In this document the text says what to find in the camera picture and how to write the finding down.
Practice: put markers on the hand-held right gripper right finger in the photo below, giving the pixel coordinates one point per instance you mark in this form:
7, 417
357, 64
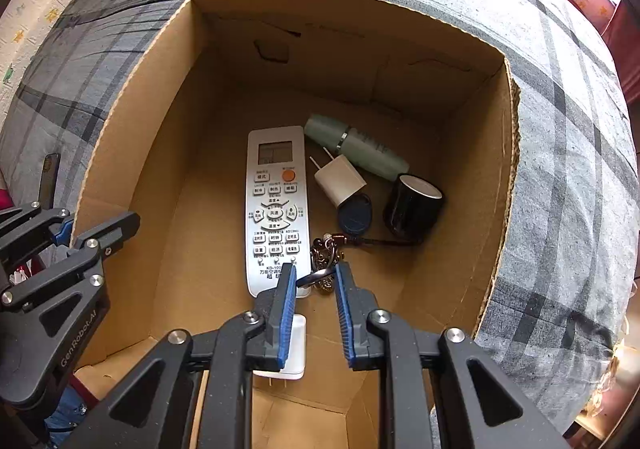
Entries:
346, 316

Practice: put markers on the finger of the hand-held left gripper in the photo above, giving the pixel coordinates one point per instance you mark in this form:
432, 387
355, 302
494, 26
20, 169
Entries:
105, 234
30, 229

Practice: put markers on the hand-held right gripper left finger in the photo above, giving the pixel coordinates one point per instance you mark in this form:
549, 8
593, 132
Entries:
285, 316

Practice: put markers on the large white charger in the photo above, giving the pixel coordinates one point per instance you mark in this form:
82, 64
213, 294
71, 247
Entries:
298, 344

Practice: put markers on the metal key bunch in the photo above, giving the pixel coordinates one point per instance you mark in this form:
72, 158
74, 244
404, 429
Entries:
325, 251

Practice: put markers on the blue key fob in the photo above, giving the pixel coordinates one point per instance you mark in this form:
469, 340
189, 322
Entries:
355, 215

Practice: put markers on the brown cardboard box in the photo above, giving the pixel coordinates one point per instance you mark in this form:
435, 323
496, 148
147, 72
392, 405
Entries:
200, 179

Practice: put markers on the black cup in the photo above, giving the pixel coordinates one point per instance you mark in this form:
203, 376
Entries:
412, 209

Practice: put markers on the white remote control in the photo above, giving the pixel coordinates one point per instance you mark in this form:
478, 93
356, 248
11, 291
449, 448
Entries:
275, 189

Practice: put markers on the small cream charger plug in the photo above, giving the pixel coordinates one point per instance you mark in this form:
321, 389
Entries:
342, 181

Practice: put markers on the teal bottle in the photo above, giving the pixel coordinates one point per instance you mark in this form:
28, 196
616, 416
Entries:
360, 149

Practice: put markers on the dark flat strip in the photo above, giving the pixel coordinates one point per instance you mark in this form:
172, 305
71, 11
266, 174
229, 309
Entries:
50, 179

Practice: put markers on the blue denim cloth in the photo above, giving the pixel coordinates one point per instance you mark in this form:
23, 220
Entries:
65, 414

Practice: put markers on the grey plaid bed sheet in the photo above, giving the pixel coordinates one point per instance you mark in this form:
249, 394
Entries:
550, 129

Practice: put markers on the red curtain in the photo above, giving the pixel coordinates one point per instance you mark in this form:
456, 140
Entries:
625, 49

